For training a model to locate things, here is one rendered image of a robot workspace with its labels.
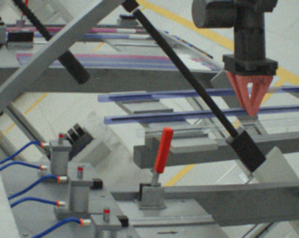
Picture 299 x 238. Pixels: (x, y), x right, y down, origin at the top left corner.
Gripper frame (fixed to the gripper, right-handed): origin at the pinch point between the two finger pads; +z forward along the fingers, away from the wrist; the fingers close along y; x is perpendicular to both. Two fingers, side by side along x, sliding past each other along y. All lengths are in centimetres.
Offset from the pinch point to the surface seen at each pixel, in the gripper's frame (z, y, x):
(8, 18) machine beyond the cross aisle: 13, -413, 11
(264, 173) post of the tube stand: 12.1, -1.0, 4.0
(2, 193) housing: -2, 39, -48
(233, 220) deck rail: 11.6, 20.4, -12.3
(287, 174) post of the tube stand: 13.0, -1.0, 9.2
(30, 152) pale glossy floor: 89, -316, 12
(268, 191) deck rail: 7.6, 20.9, -6.8
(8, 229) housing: -2, 48, -49
